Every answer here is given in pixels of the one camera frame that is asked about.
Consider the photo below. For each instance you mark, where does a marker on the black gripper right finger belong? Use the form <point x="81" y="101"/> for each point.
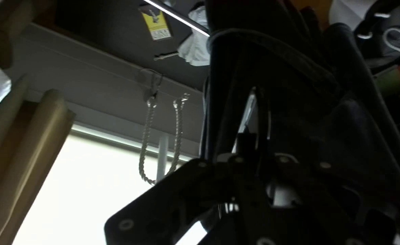
<point x="330" y="205"/>

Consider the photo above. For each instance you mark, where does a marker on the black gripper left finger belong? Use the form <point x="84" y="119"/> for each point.
<point x="173" y="205"/>

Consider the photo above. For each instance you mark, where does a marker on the bright window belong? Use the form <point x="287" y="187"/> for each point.
<point x="91" y="191"/>

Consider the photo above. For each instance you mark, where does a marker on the black hanging robe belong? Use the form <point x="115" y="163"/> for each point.
<point x="309" y="90"/>

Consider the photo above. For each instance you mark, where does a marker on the tan curtain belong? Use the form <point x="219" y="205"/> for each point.
<point x="23" y="158"/>

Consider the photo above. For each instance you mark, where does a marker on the white hanging cloth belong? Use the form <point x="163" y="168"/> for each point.
<point x="194" y="45"/>

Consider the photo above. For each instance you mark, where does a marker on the yellow paper tag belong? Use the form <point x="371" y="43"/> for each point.
<point x="156" y="25"/>

